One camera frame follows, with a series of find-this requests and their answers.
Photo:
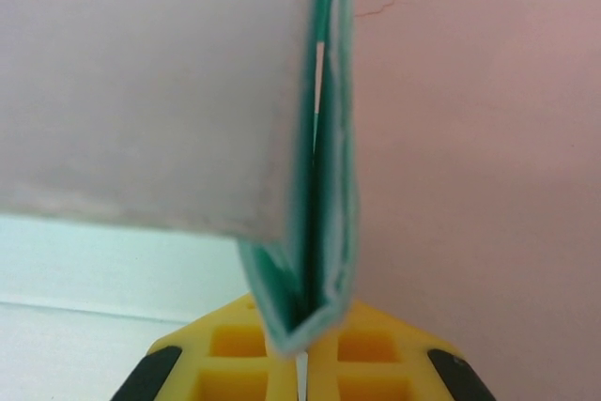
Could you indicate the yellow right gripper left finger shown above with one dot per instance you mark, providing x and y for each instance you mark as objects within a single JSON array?
[{"x": 235, "y": 373}]

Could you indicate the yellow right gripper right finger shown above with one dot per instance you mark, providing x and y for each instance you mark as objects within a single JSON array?
[{"x": 371, "y": 368}]

